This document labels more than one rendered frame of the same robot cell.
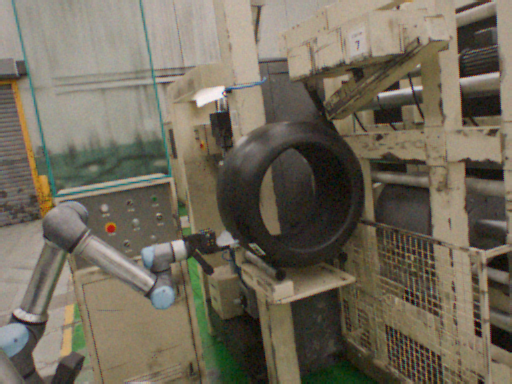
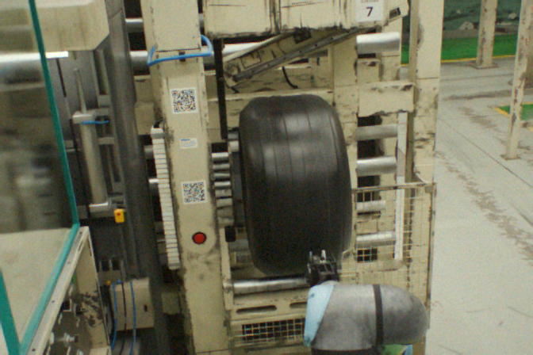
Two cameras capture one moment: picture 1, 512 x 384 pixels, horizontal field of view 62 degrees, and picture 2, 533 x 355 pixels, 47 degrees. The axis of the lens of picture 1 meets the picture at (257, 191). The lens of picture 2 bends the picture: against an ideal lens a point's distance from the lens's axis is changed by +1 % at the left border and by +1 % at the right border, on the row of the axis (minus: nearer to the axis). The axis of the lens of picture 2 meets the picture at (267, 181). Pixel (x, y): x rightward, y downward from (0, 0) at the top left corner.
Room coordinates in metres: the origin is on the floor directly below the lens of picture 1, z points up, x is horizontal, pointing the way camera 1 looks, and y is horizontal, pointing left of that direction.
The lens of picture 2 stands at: (1.28, 1.64, 1.94)
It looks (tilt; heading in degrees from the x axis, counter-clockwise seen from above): 22 degrees down; 286
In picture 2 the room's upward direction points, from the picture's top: 3 degrees counter-clockwise
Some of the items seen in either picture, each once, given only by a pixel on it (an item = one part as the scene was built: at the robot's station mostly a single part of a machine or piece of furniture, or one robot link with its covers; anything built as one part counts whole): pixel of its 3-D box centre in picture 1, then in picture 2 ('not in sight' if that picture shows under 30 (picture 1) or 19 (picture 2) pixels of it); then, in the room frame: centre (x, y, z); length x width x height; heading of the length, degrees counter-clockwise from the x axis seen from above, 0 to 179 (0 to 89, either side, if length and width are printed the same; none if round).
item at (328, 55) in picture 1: (348, 51); (293, 6); (1.75, -0.44, 1.71); 0.61 x 0.25 x 0.15; 21
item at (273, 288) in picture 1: (265, 278); (284, 299); (1.71, 0.02, 0.84); 0.36 x 0.09 x 0.06; 21
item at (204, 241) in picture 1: (200, 243); (324, 277); (1.54, 0.24, 1.07); 0.12 x 0.08 x 0.09; 111
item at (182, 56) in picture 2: (243, 87); (179, 50); (1.99, 0.00, 1.64); 0.19 x 0.19 x 0.06; 21
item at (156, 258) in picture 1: (157, 256); not in sight; (1.48, 0.39, 1.06); 0.11 x 0.08 x 0.09; 111
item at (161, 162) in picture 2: not in sight; (167, 199); (2.06, 0.05, 1.19); 0.05 x 0.04 x 0.48; 111
